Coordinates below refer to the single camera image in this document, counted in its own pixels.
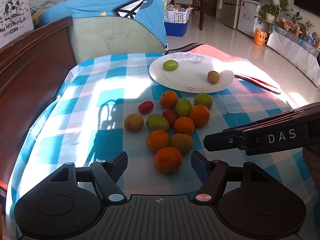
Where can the white milk carton box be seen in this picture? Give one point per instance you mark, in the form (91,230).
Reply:
(15,20)

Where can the blue checkered tablecloth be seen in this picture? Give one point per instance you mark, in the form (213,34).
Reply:
(114,103)

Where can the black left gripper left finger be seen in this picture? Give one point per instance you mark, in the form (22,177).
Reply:
(106,175)

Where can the brown wooden cabinet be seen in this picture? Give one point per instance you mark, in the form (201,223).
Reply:
(33,67)

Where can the orange smiley bucket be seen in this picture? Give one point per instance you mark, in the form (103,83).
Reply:
(259,37)

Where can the brown longan fruit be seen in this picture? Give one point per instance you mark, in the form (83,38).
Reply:
(213,77)
(182,142)
(133,123)

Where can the wooden chair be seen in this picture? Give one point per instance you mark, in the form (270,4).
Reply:
(200,8)

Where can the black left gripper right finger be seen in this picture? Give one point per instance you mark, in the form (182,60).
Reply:
(212,175)

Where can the green jujube on plate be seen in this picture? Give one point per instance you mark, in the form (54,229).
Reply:
(170,65)

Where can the green jujube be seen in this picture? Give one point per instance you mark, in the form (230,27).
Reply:
(183,107)
(204,99)
(170,65)
(157,121)

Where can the white floral plate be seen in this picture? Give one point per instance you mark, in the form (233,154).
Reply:
(191,75)

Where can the low tv stand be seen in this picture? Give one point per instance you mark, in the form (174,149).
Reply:
(301,54)

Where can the potted green plant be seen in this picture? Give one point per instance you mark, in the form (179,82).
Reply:
(269,12)

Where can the white small fridge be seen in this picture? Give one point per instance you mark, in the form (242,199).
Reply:
(248,17)

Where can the red cherry tomato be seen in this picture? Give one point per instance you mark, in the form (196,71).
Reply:
(145,107)
(170,115)

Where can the blue plastic bin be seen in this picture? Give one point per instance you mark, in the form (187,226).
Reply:
(175,29)

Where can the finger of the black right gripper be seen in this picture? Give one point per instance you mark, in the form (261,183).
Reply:
(230,138)

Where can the right hand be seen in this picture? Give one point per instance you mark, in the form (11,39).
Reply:
(311,158)

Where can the white plastic basket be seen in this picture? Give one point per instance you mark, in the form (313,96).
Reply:
(177,14)

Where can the pink towel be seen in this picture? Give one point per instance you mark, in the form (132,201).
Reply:
(242,68)

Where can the orange tangerine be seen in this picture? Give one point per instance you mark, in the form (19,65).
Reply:
(157,139)
(184,125)
(200,115)
(168,160)
(168,99)

